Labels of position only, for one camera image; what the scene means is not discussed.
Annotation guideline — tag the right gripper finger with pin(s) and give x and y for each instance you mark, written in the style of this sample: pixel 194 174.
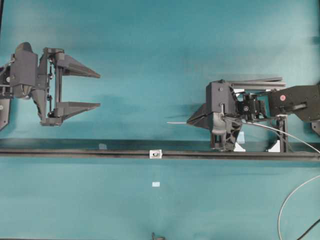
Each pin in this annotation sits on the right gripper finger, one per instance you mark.
pixel 202 118

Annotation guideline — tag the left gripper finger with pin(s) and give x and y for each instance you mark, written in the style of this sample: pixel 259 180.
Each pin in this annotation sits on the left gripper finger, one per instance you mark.
pixel 68 109
pixel 72 67

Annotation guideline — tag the left gripper dark grey body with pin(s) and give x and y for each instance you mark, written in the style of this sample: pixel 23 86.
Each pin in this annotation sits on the left gripper dark grey body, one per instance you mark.
pixel 30 79

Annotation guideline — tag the right gripper dark grey body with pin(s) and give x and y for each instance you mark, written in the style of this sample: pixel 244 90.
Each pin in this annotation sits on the right gripper dark grey body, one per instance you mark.
pixel 221 113

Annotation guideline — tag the silver metal fitting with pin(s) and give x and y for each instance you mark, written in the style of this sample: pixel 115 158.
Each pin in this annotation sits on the silver metal fitting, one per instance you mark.
pixel 155 154

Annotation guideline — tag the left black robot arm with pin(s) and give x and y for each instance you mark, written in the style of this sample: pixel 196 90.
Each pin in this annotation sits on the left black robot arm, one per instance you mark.
pixel 6 91

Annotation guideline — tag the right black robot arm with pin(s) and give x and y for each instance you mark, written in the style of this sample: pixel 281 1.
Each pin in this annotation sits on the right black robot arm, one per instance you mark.
pixel 301 100

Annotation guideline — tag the small white label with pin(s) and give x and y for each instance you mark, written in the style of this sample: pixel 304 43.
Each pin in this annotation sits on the small white label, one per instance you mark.
pixel 155 184

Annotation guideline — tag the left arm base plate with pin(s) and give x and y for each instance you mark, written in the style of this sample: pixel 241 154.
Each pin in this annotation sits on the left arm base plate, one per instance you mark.
pixel 5 106

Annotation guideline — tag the long black aluminium rail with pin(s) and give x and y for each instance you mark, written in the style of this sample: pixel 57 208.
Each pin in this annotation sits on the long black aluminium rail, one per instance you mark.
pixel 139 149

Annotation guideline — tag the black aluminium frame stand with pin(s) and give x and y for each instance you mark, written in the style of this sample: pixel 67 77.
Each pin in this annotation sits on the black aluminium frame stand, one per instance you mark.
pixel 253 107

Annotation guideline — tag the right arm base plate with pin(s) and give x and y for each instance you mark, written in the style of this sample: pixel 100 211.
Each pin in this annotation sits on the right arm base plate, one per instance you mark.
pixel 311 127

